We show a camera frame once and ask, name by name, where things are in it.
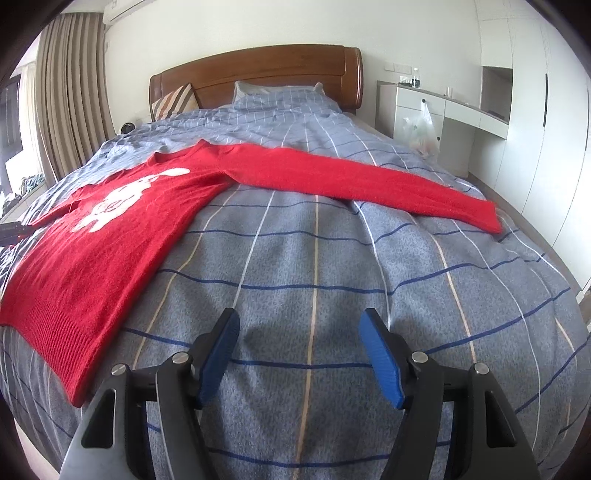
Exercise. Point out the white wall switch plate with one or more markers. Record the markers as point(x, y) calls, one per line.
point(397, 69)

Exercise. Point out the white air conditioner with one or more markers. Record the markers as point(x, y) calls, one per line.
point(129, 9)

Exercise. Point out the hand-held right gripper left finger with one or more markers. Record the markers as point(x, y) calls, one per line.
point(216, 365)

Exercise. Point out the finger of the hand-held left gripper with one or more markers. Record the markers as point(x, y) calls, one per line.
point(14, 230)

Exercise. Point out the striped cushion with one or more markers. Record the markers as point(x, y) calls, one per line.
point(173, 104)

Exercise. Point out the beige curtain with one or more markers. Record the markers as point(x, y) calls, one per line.
point(74, 92)

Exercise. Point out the white wardrobe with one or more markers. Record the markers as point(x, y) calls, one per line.
point(545, 115)

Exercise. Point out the clear plastic bottle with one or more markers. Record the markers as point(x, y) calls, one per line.
point(416, 79)

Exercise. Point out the red knitted sweater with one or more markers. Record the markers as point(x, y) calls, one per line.
point(115, 258)

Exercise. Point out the small dark round clock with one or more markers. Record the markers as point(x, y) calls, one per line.
point(128, 128)

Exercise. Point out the blue checked blanket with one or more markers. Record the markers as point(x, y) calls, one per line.
point(314, 258)

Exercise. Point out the green patterned cloth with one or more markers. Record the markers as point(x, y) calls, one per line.
point(25, 187)

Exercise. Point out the white desk with drawers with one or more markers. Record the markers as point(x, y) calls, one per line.
point(461, 113)

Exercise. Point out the blue checked pillow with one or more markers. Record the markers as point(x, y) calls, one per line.
point(249, 88)

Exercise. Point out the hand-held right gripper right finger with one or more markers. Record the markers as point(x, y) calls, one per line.
point(383, 364)

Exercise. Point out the clear plastic bag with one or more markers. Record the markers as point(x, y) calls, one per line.
point(422, 131)

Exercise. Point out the wooden headboard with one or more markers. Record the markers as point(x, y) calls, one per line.
point(268, 69)

